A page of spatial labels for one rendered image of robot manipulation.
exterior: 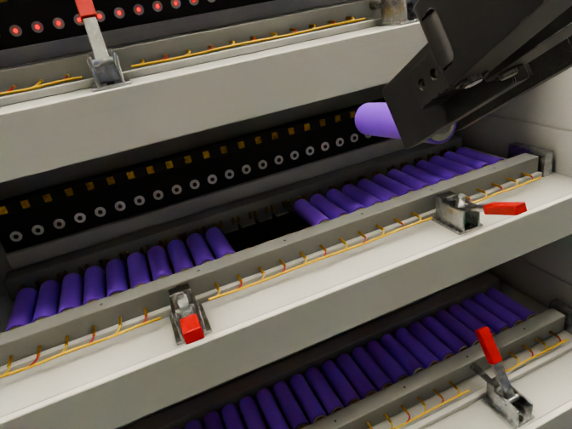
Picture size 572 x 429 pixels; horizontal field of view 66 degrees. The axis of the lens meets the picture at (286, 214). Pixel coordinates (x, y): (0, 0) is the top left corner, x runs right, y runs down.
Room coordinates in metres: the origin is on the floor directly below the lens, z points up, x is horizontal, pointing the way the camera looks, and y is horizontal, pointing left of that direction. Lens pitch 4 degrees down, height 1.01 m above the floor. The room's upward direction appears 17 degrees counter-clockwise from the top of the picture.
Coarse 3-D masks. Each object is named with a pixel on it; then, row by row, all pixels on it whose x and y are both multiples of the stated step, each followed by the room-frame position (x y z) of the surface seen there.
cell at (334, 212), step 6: (312, 198) 0.49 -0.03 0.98; (318, 198) 0.48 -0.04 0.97; (324, 198) 0.48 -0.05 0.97; (312, 204) 0.49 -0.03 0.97; (318, 204) 0.48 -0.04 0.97; (324, 204) 0.47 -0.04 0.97; (330, 204) 0.46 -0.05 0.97; (324, 210) 0.46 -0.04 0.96; (330, 210) 0.45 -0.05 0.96; (336, 210) 0.45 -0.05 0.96; (342, 210) 0.45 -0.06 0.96; (330, 216) 0.45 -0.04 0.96; (336, 216) 0.44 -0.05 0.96
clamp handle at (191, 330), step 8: (184, 296) 0.33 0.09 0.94; (184, 304) 0.33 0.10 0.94; (184, 312) 0.32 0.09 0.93; (192, 312) 0.31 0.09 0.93; (184, 320) 0.29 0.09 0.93; (192, 320) 0.29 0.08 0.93; (184, 328) 0.28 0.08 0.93; (192, 328) 0.27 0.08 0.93; (200, 328) 0.27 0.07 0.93; (184, 336) 0.27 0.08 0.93; (192, 336) 0.27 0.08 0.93; (200, 336) 0.27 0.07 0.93
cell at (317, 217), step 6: (294, 204) 0.49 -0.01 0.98; (300, 204) 0.48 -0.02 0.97; (306, 204) 0.47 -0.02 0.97; (300, 210) 0.47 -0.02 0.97; (306, 210) 0.46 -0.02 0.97; (312, 210) 0.46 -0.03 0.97; (318, 210) 0.46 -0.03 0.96; (300, 216) 0.47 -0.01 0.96; (306, 216) 0.46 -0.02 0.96; (312, 216) 0.45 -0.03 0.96; (318, 216) 0.44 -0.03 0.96; (324, 216) 0.44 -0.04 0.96; (306, 222) 0.46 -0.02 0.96; (312, 222) 0.44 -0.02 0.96; (318, 222) 0.43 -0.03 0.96
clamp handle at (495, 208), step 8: (456, 200) 0.40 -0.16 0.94; (464, 200) 0.40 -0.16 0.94; (464, 208) 0.40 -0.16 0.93; (472, 208) 0.39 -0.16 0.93; (480, 208) 0.38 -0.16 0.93; (488, 208) 0.37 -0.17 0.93; (496, 208) 0.36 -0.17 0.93; (504, 208) 0.35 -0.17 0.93; (512, 208) 0.34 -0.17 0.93; (520, 208) 0.34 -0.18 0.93
